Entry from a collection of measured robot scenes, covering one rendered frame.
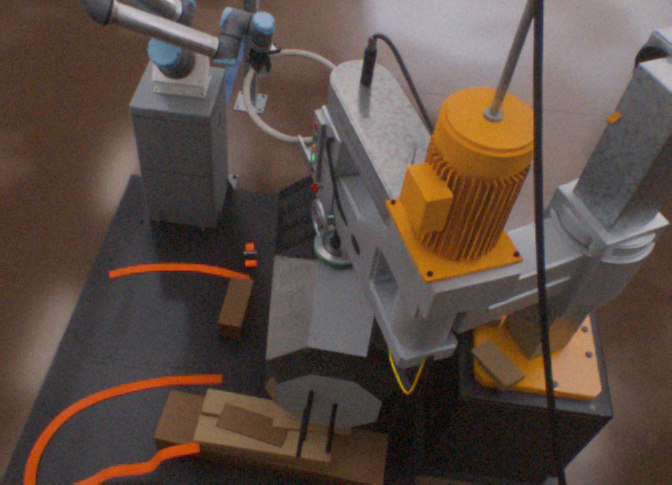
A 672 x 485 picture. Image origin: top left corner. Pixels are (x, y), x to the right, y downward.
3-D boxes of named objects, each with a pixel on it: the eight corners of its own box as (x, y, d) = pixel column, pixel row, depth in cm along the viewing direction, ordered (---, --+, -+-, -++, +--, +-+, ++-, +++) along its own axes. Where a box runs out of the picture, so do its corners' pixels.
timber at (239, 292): (232, 288, 365) (231, 275, 356) (254, 292, 365) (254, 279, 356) (218, 335, 346) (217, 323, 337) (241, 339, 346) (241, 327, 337)
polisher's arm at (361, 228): (447, 372, 226) (486, 287, 188) (384, 389, 219) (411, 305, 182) (370, 213, 269) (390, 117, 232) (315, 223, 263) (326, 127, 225)
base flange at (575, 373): (582, 299, 291) (586, 292, 288) (598, 402, 260) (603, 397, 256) (470, 283, 291) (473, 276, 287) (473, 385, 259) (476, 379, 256)
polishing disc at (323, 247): (332, 217, 292) (333, 216, 291) (374, 241, 286) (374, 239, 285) (304, 248, 280) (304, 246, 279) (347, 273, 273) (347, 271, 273)
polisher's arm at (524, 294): (582, 218, 253) (609, 170, 234) (644, 288, 234) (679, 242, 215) (413, 277, 227) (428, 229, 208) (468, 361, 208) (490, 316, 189)
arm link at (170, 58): (152, 68, 319) (142, 62, 302) (160, 32, 318) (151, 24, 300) (183, 76, 320) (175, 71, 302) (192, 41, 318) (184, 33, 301)
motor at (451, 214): (522, 262, 176) (579, 149, 145) (414, 287, 167) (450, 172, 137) (475, 186, 192) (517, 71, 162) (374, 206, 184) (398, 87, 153)
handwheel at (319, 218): (346, 243, 249) (351, 216, 238) (320, 248, 247) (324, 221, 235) (333, 213, 258) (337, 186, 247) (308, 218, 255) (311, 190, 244)
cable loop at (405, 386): (416, 405, 235) (435, 359, 211) (407, 407, 234) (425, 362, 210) (392, 349, 248) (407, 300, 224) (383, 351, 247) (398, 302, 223)
